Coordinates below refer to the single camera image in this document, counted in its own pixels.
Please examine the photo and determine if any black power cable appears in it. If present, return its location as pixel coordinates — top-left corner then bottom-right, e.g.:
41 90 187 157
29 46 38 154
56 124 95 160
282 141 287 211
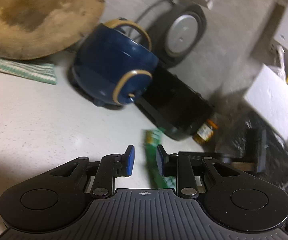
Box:
136 0 175 23

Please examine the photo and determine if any green snack packet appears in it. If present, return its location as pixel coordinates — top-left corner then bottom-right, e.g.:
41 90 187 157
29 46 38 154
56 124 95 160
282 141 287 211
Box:
141 128 177 189

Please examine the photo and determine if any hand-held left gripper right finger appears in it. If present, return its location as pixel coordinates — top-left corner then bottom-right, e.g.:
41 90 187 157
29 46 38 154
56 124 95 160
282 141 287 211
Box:
156 144 240 199

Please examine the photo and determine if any white styrofoam box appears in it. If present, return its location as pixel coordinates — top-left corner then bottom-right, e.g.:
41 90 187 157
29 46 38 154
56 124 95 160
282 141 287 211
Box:
243 63 288 143

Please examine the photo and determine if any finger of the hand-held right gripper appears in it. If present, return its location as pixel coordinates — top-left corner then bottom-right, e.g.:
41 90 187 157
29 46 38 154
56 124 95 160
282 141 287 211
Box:
245 127 267 173
178 151 231 165

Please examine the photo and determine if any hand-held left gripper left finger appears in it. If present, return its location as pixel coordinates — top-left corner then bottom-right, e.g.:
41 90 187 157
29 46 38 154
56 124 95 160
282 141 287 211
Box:
49 144 136 199

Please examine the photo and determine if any round wooden cutting board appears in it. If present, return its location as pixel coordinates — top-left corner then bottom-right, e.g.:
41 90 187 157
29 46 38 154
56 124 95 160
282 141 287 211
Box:
0 0 106 61

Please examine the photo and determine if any black air fryer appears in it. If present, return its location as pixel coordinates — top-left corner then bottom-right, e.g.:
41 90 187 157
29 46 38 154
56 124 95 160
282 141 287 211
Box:
133 3 215 141

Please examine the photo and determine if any black oven in plastic wrap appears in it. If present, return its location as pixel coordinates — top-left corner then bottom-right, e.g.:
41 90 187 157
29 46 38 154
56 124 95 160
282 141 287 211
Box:
213 99 288 191

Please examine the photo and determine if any small blue rice cooker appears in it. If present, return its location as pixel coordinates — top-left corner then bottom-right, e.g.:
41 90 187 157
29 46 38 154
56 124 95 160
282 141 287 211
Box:
71 18 160 107

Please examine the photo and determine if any green white striped cloth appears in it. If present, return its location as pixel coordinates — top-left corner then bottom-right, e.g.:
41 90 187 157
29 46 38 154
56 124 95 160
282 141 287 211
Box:
0 53 57 86

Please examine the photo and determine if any glass jar orange lid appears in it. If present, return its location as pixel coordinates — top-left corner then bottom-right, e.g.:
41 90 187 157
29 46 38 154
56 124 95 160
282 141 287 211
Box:
192 119 219 145

